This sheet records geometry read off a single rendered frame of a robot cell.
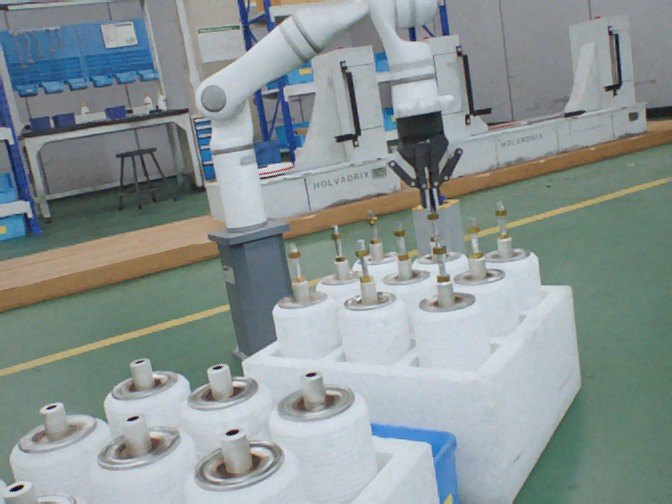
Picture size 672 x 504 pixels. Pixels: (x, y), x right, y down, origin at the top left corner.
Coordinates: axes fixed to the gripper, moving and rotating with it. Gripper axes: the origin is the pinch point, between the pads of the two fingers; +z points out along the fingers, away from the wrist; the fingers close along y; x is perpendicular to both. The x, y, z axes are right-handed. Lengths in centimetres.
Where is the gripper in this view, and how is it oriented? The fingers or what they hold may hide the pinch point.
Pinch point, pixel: (430, 199)
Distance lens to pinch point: 116.4
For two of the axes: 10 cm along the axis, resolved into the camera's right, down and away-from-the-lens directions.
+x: 1.0, 1.8, -9.8
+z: 1.7, 9.7, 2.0
